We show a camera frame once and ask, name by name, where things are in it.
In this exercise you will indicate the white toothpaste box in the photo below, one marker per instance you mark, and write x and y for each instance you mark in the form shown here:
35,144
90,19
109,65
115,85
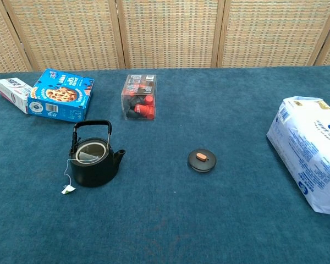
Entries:
11,90

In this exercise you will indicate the black teapot lid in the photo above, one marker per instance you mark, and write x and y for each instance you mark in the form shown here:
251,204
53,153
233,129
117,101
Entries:
202,165

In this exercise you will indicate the blue carpet table cover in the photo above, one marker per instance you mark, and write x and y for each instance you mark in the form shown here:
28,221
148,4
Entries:
181,220

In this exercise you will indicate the black teapot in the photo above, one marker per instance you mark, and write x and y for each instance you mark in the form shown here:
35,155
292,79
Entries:
96,173

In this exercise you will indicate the blue cookie box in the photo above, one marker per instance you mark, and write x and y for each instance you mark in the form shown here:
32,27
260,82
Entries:
60,96

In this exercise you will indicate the clear box of capsules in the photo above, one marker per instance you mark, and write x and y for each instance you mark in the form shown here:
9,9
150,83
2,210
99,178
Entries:
138,99

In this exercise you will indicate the white tissue pack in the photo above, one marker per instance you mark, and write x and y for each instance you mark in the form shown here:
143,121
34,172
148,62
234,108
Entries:
305,137

